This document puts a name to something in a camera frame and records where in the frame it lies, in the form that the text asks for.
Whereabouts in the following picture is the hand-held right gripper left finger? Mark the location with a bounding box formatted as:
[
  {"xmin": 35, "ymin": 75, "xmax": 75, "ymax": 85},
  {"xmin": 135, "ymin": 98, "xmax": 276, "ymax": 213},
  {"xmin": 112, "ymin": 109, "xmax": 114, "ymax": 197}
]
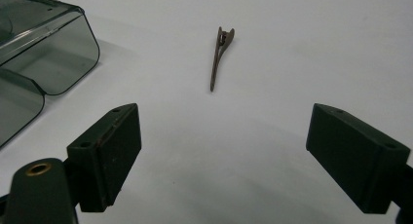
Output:
[{"xmin": 66, "ymin": 102, "xmax": 143, "ymax": 213}]

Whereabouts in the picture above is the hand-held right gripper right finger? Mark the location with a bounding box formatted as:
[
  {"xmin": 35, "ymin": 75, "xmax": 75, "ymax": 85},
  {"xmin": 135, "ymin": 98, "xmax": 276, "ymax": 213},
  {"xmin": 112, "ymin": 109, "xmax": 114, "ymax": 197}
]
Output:
[{"xmin": 305, "ymin": 102, "xmax": 411, "ymax": 215}]

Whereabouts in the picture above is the smoky clear plastic box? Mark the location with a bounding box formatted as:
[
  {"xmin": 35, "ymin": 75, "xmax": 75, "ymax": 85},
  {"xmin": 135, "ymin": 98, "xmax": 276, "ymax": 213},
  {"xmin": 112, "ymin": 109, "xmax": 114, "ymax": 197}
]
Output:
[{"xmin": 0, "ymin": 0, "xmax": 101, "ymax": 149}]

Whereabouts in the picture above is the brown hair clip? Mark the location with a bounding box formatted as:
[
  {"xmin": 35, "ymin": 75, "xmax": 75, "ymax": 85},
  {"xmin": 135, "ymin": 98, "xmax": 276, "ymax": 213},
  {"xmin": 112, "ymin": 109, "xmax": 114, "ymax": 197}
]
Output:
[{"xmin": 209, "ymin": 25, "xmax": 236, "ymax": 93}]

